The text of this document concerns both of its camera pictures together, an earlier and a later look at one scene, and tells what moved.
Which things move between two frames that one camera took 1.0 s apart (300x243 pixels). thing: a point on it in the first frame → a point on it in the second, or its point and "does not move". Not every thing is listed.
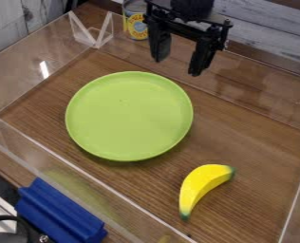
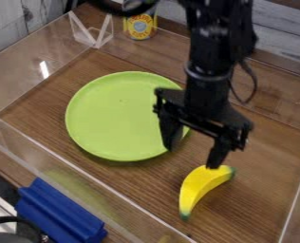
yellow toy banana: x=197 y=181 does not move
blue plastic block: x=55 y=216 does not move
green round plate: x=129 y=116 does not move
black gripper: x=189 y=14 → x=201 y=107
